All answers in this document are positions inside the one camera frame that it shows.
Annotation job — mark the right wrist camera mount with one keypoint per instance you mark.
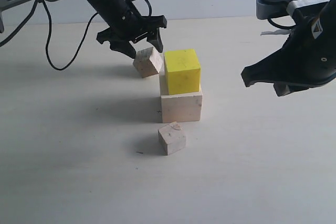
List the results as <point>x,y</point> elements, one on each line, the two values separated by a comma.
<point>296,9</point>

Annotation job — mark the small wooden cube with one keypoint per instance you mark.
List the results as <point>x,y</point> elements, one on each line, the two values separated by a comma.
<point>172,138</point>
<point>148,62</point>

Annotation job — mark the yellow cube block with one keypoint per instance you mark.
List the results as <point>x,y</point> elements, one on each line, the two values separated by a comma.
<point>182,71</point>

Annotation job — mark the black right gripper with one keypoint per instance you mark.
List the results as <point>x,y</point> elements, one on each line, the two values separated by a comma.
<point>305,61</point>

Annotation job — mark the large wooden block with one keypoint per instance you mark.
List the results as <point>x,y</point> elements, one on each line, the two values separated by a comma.
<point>184,107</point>

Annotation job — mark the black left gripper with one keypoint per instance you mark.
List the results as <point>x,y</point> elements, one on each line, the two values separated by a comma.
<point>129,25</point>

